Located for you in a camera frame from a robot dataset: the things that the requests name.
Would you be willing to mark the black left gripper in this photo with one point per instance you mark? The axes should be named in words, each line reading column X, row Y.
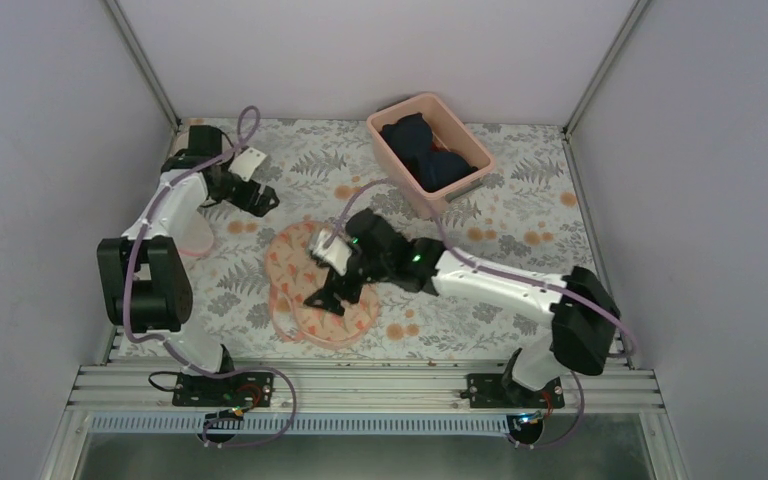
column 261, row 208

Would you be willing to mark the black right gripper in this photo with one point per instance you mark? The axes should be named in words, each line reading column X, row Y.
column 334, row 303

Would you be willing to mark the floral peach mesh laundry bag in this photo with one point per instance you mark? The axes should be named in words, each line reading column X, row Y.
column 293, row 277

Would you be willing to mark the navy blue bra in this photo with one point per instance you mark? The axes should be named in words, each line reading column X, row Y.
column 411, row 139

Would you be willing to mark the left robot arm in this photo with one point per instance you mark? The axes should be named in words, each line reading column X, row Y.
column 145, row 286

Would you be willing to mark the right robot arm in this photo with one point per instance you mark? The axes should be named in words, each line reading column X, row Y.
column 578, row 312

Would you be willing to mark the white pink-trimmed mesh laundry bag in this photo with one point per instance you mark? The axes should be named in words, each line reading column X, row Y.
column 197, row 238

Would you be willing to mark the beige round mesh laundry bag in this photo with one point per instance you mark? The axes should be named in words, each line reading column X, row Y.
column 180, row 142

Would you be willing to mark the pink plastic bin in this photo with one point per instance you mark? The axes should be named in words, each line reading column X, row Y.
column 450, row 133

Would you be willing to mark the floral patterned table mat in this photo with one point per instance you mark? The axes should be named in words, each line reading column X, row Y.
column 525, row 215

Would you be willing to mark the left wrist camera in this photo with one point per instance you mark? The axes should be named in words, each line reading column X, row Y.
column 247, row 162

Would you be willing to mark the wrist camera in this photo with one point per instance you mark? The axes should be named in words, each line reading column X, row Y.
column 328, row 248
column 247, row 162

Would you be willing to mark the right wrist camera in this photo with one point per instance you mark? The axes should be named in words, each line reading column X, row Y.
column 328, row 248

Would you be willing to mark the aluminium front rail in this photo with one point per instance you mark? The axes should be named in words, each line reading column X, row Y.
column 327, row 386

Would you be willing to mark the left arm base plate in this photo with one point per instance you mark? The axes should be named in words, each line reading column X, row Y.
column 247, row 390

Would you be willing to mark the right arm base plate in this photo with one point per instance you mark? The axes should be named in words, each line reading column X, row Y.
column 492, row 391

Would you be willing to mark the aluminium frame post left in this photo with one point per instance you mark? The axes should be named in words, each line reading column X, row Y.
column 127, row 34

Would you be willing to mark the aluminium frame post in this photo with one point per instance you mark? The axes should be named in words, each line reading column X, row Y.
column 127, row 34
column 628, row 26

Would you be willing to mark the aluminium frame post right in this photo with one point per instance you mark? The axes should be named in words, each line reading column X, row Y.
column 628, row 26

